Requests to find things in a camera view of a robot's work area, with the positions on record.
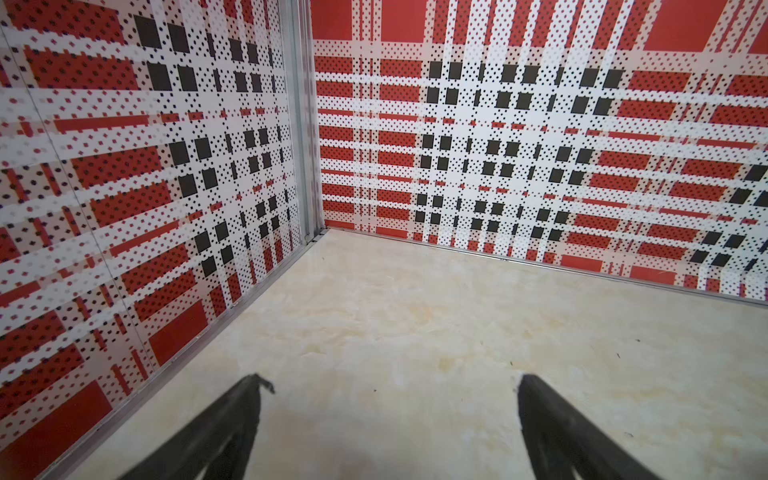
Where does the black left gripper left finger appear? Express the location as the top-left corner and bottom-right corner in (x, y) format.
(122, 374), (275, 479)

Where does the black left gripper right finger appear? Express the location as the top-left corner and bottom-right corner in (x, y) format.
(518, 374), (657, 479)

